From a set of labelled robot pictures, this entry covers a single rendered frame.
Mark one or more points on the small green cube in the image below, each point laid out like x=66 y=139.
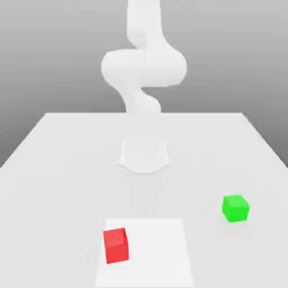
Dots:
x=235 y=208

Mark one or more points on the small red cube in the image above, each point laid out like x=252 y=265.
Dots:
x=116 y=246

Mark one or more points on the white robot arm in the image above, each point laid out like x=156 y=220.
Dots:
x=144 y=67

